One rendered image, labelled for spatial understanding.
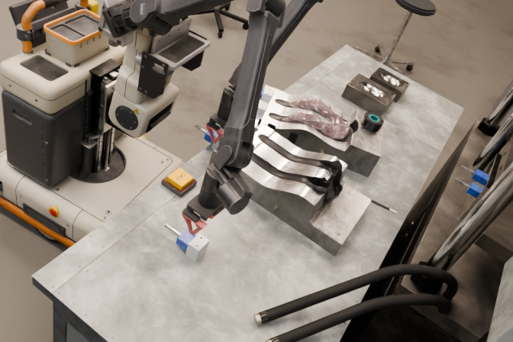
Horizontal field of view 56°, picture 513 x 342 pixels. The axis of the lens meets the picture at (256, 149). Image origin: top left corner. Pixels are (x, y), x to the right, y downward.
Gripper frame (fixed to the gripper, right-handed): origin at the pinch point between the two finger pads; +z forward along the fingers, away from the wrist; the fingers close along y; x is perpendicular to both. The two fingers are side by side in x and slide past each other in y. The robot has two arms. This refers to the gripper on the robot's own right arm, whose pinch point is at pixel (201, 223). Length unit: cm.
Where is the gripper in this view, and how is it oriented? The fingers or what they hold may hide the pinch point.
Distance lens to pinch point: 128.2
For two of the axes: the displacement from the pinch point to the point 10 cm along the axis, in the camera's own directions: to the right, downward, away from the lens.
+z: -2.8, 7.4, 6.2
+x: -8.1, -5.3, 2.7
